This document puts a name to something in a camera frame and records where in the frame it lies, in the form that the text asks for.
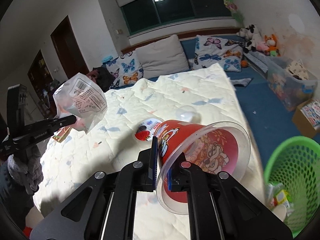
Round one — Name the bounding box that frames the pink white plastic bag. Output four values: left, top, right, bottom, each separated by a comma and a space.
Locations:
53, 73, 107, 133

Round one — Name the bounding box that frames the red snack cup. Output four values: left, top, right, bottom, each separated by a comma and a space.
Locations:
155, 120, 251, 215

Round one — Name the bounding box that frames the white paper cup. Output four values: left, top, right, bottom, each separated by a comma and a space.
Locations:
272, 204, 287, 222

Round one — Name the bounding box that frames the grey gloved left hand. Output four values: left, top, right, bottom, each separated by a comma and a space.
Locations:
7, 145, 43, 195

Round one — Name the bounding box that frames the cartoon bear cardboard box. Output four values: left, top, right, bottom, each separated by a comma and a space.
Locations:
52, 126, 72, 142

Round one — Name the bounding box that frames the strawberry jelly cup lid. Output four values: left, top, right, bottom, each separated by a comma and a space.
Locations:
133, 118, 163, 142

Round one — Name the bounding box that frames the white quilted table cover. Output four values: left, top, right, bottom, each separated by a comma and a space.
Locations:
32, 62, 266, 240

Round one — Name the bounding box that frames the dark wooden door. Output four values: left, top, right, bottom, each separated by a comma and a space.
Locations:
50, 16, 89, 79

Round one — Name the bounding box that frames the dark clothes pile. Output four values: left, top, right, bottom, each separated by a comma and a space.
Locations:
86, 67, 116, 93

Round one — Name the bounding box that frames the clear plastic dome lid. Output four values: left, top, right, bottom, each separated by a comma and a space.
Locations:
175, 106, 201, 124

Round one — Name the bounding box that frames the teal tissue box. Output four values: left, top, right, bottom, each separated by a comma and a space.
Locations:
102, 56, 113, 64

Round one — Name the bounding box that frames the butterfly pillow left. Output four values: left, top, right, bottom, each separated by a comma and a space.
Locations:
104, 50, 143, 89

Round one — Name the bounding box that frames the butterfly pillow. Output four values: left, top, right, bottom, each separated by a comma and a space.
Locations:
104, 50, 143, 89
193, 35, 243, 73

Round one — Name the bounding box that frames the grey cushion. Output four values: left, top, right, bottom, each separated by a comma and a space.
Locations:
135, 35, 189, 79

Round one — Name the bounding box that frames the green plastic waste basket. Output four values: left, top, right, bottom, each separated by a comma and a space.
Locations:
264, 136, 319, 237

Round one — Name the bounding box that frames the grey sock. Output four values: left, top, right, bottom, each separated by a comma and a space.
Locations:
230, 78, 252, 87

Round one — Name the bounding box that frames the butterfly pillow right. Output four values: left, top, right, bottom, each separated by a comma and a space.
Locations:
193, 35, 243, 73

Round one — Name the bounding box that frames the small orange ball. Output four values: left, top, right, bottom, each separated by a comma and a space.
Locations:
241, 60, 248, 68

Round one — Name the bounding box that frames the cardboard box with booklet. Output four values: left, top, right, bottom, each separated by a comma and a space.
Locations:
292, 99, 319, 139

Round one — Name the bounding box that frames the striped blue folded cloth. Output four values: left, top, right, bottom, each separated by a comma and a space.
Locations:
244, 51, 269, 74

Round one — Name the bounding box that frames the clear plastic storage bin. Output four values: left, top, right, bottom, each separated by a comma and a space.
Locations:
267, 56, 318, 112

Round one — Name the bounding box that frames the pink plush toy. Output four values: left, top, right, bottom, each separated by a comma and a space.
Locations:
256, 41, 269, 53

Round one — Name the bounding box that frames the dark window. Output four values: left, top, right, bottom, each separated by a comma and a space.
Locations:
121, 0, 231, 35

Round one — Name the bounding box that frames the black white cow plush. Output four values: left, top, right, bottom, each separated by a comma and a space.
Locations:
236, 24, 262, 54

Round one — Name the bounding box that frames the orange fox plush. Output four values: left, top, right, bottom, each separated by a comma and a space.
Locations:
264, 34, 280, 57

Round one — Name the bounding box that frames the hanging flower decoration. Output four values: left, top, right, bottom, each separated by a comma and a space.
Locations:
223, 0, 245, 27

